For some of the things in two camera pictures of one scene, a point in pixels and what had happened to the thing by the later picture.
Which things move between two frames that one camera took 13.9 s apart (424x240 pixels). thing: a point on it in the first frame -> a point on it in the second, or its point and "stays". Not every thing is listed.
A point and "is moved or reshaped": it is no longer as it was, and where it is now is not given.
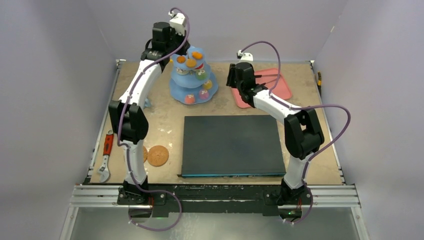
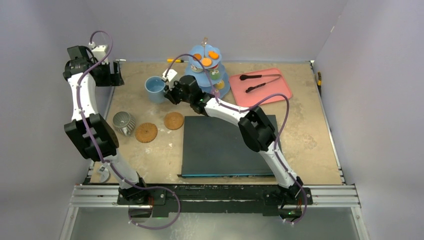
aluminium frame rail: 321,196 stays
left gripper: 183,51 -> 112,80
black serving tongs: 277,75 stays
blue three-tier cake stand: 192,82 is moved or reshaped
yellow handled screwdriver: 319,80 stays
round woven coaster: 145,154 -> 146,132
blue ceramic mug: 147,103 -> 154,86
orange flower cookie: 197,55 -> 213,55
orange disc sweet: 181,59 -> 198,56
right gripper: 232,76 -> 170,94
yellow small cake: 208,84 -> 220,85
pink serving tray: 268,77 stays
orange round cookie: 191,63 -> 206,61
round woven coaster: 158,155 -> 173,120
